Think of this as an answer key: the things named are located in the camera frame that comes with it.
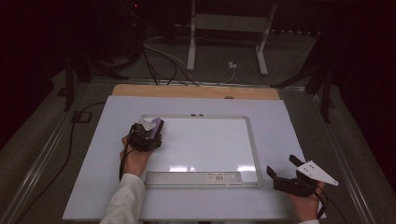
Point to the metal floor rail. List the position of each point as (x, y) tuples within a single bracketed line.
[(345, 161), (40, 161)]

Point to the black stand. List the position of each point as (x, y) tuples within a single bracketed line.
[(68, 87), (326, 99)]

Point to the black floor box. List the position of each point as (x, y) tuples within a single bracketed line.
[(82, 117)]

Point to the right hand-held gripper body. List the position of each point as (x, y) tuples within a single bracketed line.
[(299, 185)]

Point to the white plug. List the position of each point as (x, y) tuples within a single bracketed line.
[(232, 65)]

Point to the dark device with red light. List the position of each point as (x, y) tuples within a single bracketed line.
[(135, 5)]

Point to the purple and black whiteboard eraser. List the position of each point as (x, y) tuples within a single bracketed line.
[(156, 127)]

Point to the large white sheet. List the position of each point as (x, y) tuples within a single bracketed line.
[(102, 155)]

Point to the silver framed whiteboard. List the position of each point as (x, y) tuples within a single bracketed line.
[(202, 146)]

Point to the person's right hand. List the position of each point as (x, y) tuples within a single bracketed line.
[(306, 207)]

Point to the power strip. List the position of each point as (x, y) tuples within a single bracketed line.
[(292, 31)]

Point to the wooden board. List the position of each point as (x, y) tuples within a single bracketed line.
[(186, 91)]

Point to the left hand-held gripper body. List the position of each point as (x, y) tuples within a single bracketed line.
[(144, 140)]

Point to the grey metal stand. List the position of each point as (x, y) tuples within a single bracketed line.
[(230, 23)]

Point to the person's left hand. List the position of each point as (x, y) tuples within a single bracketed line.
[(135, 161)]

